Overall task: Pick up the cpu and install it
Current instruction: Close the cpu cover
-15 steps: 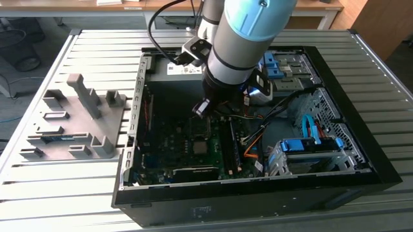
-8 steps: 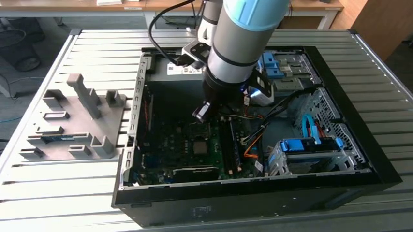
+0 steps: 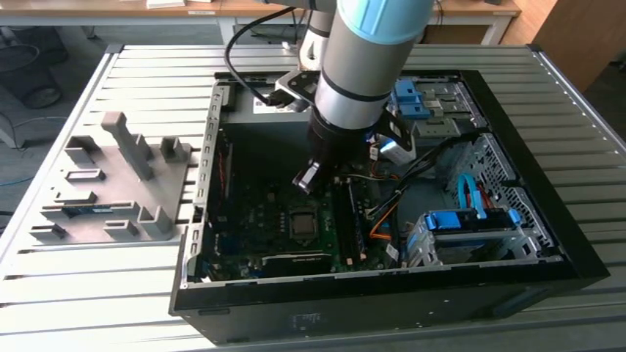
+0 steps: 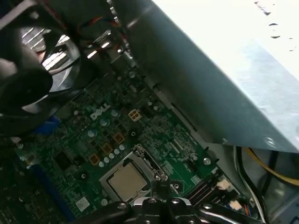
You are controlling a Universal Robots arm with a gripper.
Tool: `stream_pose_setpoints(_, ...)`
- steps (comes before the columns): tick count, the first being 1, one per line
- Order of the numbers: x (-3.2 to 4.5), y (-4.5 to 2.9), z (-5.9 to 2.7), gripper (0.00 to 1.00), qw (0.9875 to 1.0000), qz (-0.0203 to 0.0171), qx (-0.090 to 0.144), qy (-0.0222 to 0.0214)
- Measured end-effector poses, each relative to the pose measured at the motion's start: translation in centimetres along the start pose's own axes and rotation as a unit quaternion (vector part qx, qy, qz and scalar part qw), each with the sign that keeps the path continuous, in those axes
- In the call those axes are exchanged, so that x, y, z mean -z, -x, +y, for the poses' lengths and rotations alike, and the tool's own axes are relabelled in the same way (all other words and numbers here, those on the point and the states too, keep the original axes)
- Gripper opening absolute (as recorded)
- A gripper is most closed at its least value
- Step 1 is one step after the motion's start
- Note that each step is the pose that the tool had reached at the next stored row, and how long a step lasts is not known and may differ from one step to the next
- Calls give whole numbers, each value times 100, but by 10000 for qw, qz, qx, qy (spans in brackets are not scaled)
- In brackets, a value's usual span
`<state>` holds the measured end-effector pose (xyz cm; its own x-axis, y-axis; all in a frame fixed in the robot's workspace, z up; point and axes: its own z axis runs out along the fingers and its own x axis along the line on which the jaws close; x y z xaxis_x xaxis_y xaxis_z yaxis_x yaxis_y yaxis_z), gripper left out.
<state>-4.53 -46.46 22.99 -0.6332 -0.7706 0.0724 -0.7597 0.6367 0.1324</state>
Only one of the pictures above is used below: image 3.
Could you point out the green motherboard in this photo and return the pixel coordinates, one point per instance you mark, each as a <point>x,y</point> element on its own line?
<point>254,231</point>

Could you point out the white box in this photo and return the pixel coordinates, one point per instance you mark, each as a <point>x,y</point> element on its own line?
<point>166,3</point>

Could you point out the grey metal disk bay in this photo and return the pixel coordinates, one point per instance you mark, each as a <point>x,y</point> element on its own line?
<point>489,240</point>
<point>440,128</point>

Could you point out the grey parts rack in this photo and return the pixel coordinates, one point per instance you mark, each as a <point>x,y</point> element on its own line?
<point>162,190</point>

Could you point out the hard disk in blue carrier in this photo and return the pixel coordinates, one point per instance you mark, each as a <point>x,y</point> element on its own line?
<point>442,220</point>

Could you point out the black PC case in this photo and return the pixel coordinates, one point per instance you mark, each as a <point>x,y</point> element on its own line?
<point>392,315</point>

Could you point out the RAM stick green board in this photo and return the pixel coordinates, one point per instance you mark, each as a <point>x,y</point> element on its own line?
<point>89,211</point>

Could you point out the black RAM slot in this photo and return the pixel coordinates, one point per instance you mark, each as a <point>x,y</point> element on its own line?
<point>344,220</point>

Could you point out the grey power supply unit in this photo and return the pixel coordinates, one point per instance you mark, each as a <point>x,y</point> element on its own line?
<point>245,113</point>

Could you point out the wooden cabinet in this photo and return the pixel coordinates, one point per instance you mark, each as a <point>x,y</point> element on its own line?
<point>577,36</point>

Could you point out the empty blue disk carrier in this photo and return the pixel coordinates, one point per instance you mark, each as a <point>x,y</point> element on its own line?
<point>412,106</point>

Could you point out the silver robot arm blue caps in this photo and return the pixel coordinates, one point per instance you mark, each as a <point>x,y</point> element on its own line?
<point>362,73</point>

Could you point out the black graphics card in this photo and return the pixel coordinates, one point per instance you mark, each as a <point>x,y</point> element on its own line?
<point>294,263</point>

